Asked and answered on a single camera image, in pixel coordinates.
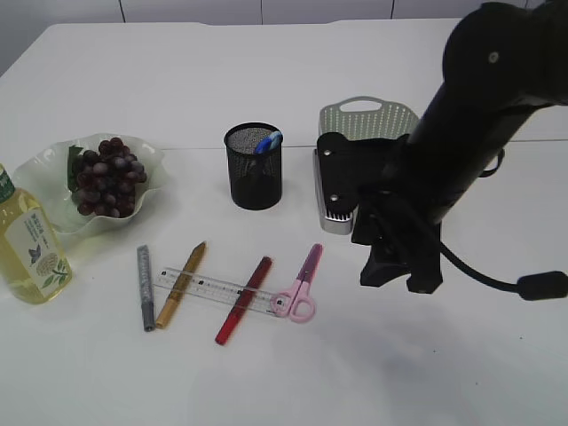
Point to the pink purple scissors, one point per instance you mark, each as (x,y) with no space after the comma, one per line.
(296,302)

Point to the black mesh pen holder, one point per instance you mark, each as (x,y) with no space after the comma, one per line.
(255,179)

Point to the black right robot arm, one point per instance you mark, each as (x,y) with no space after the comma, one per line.
(501,64)

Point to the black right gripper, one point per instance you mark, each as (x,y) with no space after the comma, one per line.
(401,243)

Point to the pale green wavy plate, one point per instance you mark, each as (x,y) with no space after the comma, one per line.
(45,176)

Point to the purple grape bunch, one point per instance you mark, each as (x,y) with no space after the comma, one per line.
(103,181)

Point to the clear plastic ruler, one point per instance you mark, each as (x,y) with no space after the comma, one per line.
(221,291)

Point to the gold marker pen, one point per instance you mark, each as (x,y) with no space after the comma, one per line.
(180,285)

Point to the red marker pen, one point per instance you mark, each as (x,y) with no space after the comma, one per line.
(242,303)

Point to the yellow tea bottle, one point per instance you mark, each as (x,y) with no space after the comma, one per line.
(33,262)

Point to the blue scissors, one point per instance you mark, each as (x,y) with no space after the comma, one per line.
(269,142)

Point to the grey marker pen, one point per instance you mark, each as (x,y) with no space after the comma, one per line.
(145,288)

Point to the green plastic woven basket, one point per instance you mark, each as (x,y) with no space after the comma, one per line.
(365,117)

